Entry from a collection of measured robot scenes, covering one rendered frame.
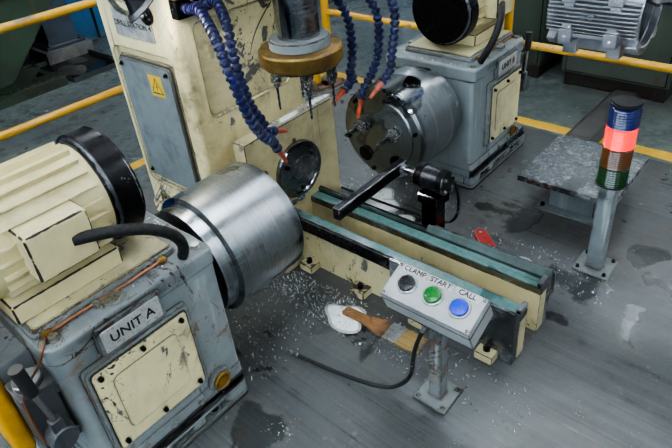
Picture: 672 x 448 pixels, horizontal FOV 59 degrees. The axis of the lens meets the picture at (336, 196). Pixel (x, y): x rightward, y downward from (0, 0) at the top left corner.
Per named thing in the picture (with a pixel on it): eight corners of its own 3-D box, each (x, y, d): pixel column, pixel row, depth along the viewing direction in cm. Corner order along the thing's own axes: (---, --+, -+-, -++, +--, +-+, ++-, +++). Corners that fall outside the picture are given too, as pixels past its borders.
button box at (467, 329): (386, 306, 103) (378, 291, 99) (407, 274, 106) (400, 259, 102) (473, 350, 93) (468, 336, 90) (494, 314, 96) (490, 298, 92)
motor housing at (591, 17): (541, 53, 140) (549, -31, 130) (573, 29, 151) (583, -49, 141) (629, 67, 128) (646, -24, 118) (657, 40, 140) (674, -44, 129)
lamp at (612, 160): (594, 166, 123) (598, 147, 120) (605, 154, 126) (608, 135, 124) (624, 174, 119) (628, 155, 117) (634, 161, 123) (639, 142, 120)
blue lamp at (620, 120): (601, 127, 118) (605, 106, 115) (612, 116, 121) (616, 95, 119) (633, 134, 114) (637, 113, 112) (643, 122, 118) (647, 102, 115)
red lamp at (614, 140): (598, 147, 120) (601, 127, 118) (608, 135, 124) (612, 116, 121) (628, 155, 117) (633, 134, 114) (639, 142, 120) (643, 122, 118)
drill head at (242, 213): (112, 322, 119) (71, 222, 105) (246, 232, 141) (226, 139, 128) (188, 382, 105) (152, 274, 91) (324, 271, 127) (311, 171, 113)
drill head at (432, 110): (327, 177, 159) (318, 91, 146) (413, 119, 184) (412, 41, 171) (404, 205, 145) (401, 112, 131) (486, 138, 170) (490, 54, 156)
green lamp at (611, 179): (591, 184, 125) (594, 166, 123) (602, 172, 129) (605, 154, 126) (620, 193, 122) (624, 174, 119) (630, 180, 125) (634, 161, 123)
